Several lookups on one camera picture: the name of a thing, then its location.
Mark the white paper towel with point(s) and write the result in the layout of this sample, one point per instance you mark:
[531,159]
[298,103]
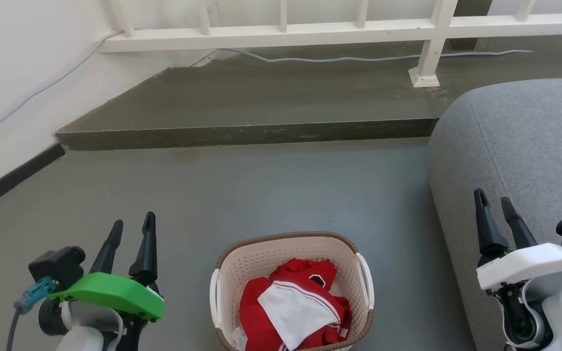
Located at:
[239,337]

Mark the grey fabric sofa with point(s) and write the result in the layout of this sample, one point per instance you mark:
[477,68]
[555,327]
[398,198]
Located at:
[530,146]

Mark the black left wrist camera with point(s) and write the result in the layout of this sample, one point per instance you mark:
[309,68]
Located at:
[54,265]

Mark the raised concrete step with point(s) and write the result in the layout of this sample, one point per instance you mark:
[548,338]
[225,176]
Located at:
[261,97]

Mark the white wooden railing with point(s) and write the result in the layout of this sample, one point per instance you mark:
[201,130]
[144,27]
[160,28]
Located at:
[310,33]

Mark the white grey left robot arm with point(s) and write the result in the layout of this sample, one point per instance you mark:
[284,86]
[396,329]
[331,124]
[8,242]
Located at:
[86,336]

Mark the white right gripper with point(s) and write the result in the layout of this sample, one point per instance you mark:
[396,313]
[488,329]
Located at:
[530,263]

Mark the beige perforated laundry basket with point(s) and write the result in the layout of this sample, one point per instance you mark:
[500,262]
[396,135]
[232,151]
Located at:
[261,258]

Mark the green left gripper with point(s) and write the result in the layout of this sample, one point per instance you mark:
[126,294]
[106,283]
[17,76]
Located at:
[110,292]

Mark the red white sports jersey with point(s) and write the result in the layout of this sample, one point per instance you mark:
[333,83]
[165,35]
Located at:
[261,326]

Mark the black baseboard strip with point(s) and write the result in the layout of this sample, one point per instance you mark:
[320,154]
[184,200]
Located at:
[12,178]

